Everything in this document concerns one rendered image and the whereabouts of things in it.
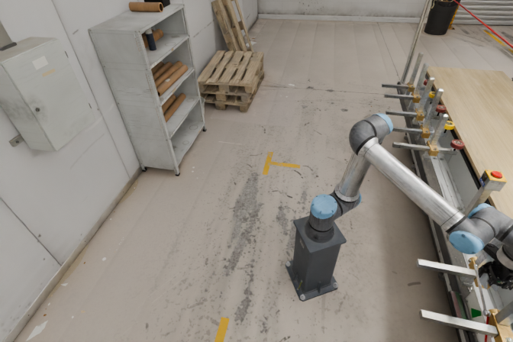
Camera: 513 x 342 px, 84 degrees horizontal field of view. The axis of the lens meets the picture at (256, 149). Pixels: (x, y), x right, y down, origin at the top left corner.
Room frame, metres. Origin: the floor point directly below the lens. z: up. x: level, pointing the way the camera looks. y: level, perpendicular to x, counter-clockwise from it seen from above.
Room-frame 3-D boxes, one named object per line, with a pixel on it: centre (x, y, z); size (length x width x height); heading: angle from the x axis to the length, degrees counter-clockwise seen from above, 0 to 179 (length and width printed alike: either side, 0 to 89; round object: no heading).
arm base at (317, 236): (1.10, -0.39, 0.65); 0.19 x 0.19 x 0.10
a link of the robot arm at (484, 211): (0.63, -0.86, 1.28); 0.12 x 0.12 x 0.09; 31
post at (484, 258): (0.68, -1.05, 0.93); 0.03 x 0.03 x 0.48; 75
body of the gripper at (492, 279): (0.53, -0.93, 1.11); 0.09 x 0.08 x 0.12; 165
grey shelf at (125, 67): (2.76, 0.98, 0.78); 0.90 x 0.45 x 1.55; 167
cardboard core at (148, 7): (2.87, 0.96, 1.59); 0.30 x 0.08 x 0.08; 77
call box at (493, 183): (0.93, -1.12, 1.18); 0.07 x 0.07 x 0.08; 75
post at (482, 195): (0.94, -1.12, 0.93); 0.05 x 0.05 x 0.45; 75
